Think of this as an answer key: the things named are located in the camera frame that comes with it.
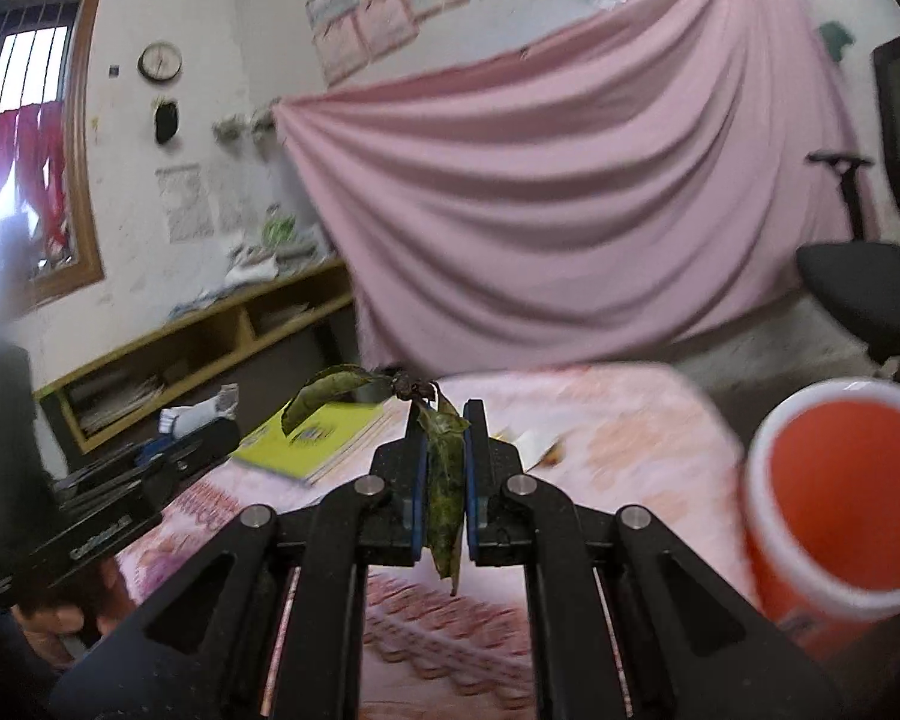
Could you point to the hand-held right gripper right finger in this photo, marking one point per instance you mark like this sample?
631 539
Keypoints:
472 495

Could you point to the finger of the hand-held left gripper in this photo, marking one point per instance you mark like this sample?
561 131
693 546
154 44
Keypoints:
195 450

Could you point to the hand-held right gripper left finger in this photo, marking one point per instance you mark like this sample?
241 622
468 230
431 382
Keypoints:
418 495

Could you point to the dried green leaf twig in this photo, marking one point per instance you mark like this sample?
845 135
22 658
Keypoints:
444 495

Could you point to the white paper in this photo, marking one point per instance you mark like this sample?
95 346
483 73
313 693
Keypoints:
206 406

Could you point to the white printed packet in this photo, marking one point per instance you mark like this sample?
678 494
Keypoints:
536 448

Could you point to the orange bin with white rim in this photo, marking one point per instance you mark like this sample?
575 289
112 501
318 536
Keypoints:
847 487

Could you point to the person's left hand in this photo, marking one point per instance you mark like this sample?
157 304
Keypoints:
45 626

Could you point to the stack of papers in shelf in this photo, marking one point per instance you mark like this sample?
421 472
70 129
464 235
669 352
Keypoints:
116 399

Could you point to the yellow book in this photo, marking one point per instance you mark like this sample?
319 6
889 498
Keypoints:
315 435

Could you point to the pink floral tablecloth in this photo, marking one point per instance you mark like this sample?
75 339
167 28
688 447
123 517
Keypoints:
630 450

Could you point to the pile of clutter on shelf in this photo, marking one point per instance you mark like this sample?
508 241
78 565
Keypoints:
255 266

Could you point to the green glass jar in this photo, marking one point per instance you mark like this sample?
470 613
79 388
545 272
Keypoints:
277 229

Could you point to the pink hanging sheet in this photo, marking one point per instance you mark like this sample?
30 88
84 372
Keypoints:
570 225

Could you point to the red hanging cloth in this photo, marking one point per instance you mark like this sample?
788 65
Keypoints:
41 165

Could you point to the wooden framed window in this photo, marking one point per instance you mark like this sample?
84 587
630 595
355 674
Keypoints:
30 52

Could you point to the black office chair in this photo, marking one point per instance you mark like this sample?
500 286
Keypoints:
862 285

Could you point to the small green paper decoration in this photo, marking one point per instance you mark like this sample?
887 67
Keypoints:
836 41

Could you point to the wooden wall shelf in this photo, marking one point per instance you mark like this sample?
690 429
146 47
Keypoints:
195 337

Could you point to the printed paper sheet on wall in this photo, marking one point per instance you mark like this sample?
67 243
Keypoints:
184 202

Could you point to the wall hooks with rags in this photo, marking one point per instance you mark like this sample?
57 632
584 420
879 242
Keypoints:
232 129

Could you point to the black object on wall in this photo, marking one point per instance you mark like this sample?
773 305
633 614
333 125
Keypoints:
166 121

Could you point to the round wall clock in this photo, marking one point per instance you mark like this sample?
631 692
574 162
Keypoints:
160 61

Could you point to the row of wall certificates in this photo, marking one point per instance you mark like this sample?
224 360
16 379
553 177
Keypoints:
390 15

